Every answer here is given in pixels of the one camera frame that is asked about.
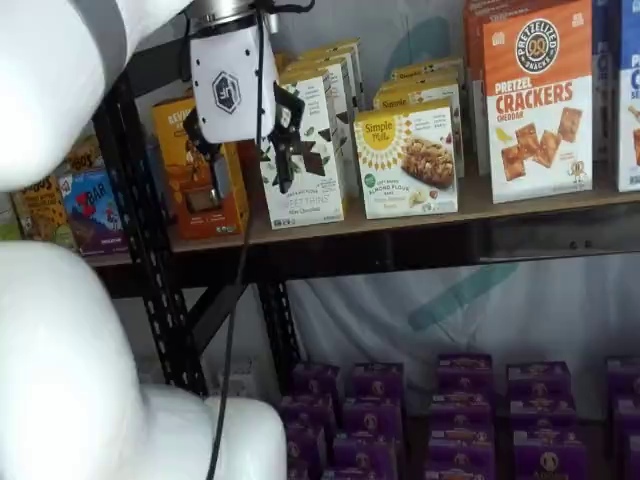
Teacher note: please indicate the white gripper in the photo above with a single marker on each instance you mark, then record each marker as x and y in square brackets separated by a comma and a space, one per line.
[225, 60]

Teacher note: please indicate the Simple Mills almond bars box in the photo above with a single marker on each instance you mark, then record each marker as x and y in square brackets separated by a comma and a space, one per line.
[430, 67]
[430, 84]
[405, 165]
[430, 97]

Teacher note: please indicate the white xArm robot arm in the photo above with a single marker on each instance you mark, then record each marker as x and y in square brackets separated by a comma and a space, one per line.
[50, 75]

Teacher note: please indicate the Simple Mills Sweet Thins box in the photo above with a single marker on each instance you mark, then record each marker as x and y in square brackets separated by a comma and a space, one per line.
[310, 200]
[310, 69]
[340, 46]
[320, 57]

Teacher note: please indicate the orange Revival cracker box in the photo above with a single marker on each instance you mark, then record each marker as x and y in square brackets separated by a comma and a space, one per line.
[200, 225]

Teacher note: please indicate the orange Bobo's snack box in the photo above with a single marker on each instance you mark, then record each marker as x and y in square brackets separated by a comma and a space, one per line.
[42, 215]
[85, 157]

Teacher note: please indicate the blue purple Zbar box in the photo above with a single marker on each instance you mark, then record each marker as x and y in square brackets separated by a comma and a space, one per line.
[95, 215]

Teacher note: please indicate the white patterned box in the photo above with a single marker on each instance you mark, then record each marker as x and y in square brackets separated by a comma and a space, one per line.
[239, 377]

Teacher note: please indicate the purple Annie's box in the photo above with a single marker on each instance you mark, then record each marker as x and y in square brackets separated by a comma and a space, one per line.
[460, 450]
[372, 417]
[633, 457]
[365, 455]
[539, 382]
[544, 417]
[315, 380]
[306, 447]
[377, 382]
[460, 474]
[462, 410]
[357, 475]
[465, 375]
[299, 472]
[625, 377]
[550, 457]
[627, 417]
[307, 412]

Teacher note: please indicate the orange Pretzel Crackers cheddar box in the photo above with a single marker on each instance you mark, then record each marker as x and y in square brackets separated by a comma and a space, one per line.
[472, 30]
[540, 100]

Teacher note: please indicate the green snack box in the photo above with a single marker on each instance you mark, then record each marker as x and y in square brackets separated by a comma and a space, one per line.
[9, 231]

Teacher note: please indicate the blue pretzel crackers box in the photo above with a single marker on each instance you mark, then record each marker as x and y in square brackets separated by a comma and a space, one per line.
[630, 100]
[605, 65]

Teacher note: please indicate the white cloth backdrop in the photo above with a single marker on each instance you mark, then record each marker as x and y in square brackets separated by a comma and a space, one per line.
[500, 310]

